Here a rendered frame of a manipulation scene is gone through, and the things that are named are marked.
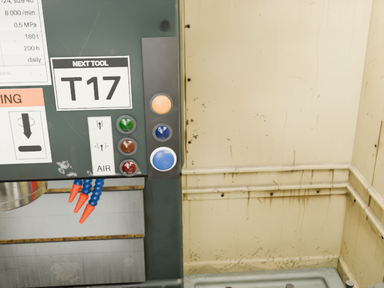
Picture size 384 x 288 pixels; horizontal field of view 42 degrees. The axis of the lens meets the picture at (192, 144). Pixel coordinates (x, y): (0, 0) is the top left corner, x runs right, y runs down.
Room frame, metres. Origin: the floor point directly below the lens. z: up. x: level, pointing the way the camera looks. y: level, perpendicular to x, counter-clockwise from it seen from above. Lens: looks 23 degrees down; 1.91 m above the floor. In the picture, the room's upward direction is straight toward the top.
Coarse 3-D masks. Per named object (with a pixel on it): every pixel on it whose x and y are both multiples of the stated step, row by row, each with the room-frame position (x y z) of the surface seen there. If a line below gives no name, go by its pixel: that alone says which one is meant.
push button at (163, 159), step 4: (156, 152) 0.62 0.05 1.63; (160, 152) 0.62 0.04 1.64; (164, 152) 0.62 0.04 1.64; (168, 152) 0.62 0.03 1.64; (156, 156) 0.62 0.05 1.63; (160, 156) 0.62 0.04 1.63; (164, 156) 0.62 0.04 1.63; (168, 156) 0.62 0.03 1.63; (172, 156) 0.62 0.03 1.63; (156, 160) 0.62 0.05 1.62; (160, 160) 0.62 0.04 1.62; (164, 160) 0.62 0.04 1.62; (168, 160) 0.62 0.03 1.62; (172, 160) 0.62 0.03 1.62; (156, 164) 0.62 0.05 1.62; (160, 164) 0.62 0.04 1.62; (164, 164) 0.62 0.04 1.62; (168, 164) 0.62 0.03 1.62; (172, 164) 0.62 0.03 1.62; (160, 168) 0.62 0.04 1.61; (164, 168) 0.62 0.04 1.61; (168, 168) 0.62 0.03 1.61
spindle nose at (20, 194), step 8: (0, 184) 0.74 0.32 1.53; (8, 184) 0.74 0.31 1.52; (16, 184) 0.75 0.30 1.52; (24, 184) 0.76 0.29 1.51; (32, 184) 0.77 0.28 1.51; (40, 184) 0.79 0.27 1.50; (0, 192) 0.74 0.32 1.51; (8, 192) 0.74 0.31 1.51; (16, 192) 0.75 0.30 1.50; (24, 192) 0.76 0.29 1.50; (32, 192) 0.77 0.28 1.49; (40, 192) 0.79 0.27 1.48; (0, 200) 0.73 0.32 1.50; (8, 200) 0.74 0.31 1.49; (16, 200) 0.75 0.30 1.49; (24, 200) 0.76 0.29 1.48; (32, 200) 0.77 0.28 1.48; (0, 208) 0.74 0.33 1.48; (8, 208) 0.74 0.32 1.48; (16, 208) 0.75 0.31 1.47
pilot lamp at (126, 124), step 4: (124, 120) 0.62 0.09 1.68; (128, 120) 0.62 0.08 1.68; (120, 124) 0.62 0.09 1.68; (124, 124) 0.61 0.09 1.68; (128, 124) 0.62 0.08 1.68; (132, 124) 0.62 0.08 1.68; (120, 128) 0.62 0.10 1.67; (124, 128) 0.61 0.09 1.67; (128, 128) 0.62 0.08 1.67; (132, 128) 0.62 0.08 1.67
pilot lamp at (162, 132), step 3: (159, 126) 0.62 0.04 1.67; (162, 126) 0.62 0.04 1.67; (165, 126) 0.62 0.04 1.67; (156, 129) 0.62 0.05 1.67; (159, 129) 0.62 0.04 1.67; (162, 129) 0.62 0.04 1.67; (165, 129) 0.62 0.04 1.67; (168, 129) 0.62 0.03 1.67; (156, 132) 0.62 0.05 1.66; (159, 132) 0.62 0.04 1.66; (162, 132) 0.62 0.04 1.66; (165, 132) 0.62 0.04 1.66; (168, 132) 0.62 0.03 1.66; (156, 135) 0.62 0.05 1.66; (159, 135) 0.62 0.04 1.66; (162, 135) 0.62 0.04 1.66; (165, 135) 0.62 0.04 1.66; (168, 135) 0.62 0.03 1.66; (159, 138) 0.62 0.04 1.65; (162, 138) 0.62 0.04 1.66; (165, 138) 0.62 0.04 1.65
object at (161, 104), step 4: (160, 96) 0.62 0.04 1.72; (164, 96) 0.62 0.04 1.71; (156, 100) 0.62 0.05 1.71; (160, 100) 0.62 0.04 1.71; (164, 100) 0.62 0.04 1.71; (168, 100) 0.62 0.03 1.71; (152, 104) 0.62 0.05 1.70; (156, 104) 0.62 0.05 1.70; (160, 104) 0.62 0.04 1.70; (164, 104) 0.62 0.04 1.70; (168, 104) 0.62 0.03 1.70; (156, 108) 0.62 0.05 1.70; (160, 108) 0.62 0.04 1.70; (164, 108) 0.62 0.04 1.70; (168, 108) 0.62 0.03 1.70; (156, 112) 0.62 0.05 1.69; (160, 112) 0.62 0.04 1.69; (164, 112) 0.62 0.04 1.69
